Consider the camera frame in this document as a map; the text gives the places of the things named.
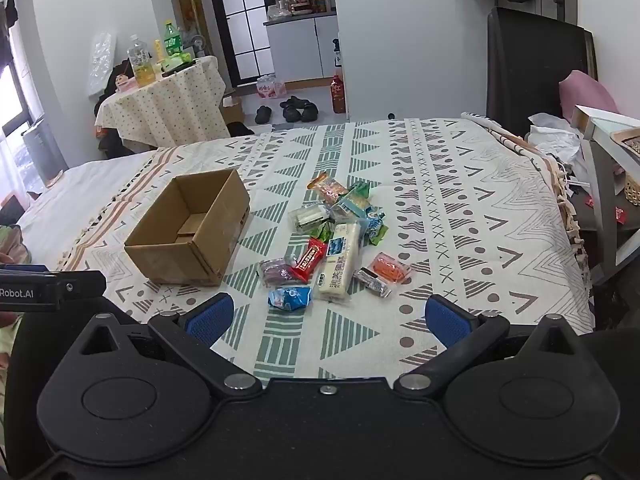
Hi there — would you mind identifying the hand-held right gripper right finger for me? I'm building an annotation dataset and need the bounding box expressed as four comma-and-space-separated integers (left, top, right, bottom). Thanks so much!
394, 293, 582, 402

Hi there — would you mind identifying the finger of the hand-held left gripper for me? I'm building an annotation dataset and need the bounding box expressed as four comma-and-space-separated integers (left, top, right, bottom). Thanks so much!
59, 270, 107, 310

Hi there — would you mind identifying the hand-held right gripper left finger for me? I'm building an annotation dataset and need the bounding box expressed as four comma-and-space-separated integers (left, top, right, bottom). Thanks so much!
74, 291, 263, 402

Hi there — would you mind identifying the orange clear snack packet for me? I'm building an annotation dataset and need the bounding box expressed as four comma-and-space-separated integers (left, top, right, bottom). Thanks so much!
371, 252, 414, 284

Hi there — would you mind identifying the brown cardboard box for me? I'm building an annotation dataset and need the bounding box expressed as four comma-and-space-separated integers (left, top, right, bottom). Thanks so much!
124, 167, 251, 287

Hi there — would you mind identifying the purple snack packet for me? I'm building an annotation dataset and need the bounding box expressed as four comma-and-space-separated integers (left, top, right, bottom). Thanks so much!
258, 257, 297, 289

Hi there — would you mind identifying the blue white snack packet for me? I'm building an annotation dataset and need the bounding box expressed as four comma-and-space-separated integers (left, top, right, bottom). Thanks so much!
267, 285, 314, 312

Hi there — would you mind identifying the red snack packet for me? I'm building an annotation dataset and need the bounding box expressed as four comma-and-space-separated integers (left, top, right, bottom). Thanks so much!
290, 238, 329, 283

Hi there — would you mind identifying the long white snack packet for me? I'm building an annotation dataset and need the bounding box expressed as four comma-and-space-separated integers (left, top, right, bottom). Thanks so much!
315, 222, 362, 304

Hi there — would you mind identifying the slim blue snack packet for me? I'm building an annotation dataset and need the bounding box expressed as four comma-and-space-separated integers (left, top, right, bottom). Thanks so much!
364, 207, 388, 241

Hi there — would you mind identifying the clear white wafer packet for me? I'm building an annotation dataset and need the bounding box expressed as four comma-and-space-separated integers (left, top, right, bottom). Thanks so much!
291, 204, 334, 234

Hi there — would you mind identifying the teal cake snack packet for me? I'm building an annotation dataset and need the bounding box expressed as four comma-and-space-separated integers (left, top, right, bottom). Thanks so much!
330, 195, 372, 226

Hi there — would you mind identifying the green striped cloth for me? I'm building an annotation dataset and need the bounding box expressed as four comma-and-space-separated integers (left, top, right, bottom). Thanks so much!
0, 224, 32, 264

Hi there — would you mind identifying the white bed sheet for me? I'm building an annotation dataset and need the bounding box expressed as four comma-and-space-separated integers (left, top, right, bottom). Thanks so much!
15, 149, 166, 281

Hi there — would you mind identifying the patterned bed blanket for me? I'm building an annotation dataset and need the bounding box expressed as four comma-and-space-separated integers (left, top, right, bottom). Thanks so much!
55, 117, 596, 381

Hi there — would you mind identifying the grey room appliance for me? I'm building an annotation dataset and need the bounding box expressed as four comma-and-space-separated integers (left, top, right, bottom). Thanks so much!
22, 119, 69, 187

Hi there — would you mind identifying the round table with dotted cloth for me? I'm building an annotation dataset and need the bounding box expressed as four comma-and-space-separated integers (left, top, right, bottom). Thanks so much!
95, 55, 231, 152

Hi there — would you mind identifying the white plastic bag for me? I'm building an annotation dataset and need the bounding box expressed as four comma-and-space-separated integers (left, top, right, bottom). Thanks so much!
527, 112, 584, 162

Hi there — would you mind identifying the open cardboard carton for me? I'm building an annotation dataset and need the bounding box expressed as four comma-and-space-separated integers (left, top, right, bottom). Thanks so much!
220, 94, 246, 124

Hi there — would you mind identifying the white side table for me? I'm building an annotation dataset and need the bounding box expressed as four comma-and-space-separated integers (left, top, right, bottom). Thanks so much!
570, 104, 640, 272

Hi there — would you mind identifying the clear plastic bubble sheet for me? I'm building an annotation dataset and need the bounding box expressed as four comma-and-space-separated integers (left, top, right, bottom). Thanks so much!
87, 32, 119, 97

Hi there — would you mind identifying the clear bottle with yellow drink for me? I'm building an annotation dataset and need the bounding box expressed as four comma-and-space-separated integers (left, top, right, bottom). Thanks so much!
127, 35, 156, 87

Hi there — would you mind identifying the pink bottle pack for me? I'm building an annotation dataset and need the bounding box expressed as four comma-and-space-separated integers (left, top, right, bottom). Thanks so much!
256, 74, 287, 100

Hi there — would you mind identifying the light green packet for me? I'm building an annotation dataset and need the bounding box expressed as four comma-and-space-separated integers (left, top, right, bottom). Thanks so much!
161, 52, 195, 75

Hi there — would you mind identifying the wicker basket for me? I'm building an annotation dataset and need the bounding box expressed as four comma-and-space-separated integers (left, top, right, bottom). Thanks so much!
612, 128, 640, 207

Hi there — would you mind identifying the red drink bottle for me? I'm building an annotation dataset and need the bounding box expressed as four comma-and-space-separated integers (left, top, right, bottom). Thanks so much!
331, 74, 347, 114

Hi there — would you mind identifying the green soda bottle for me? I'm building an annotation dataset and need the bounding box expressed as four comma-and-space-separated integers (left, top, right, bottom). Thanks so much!
164, 20, 185, 57

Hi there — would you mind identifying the pink pillow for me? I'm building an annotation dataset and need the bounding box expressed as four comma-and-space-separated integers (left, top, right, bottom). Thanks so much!
558, 70, 621, 122

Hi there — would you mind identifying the grey kitchen cabinet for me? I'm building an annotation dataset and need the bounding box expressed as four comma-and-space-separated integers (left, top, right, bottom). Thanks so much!
264, 13, 342, 82

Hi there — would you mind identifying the black framed sliding door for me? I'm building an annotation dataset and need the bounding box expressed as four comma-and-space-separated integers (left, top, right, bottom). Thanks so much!
204, 0, 277, 87

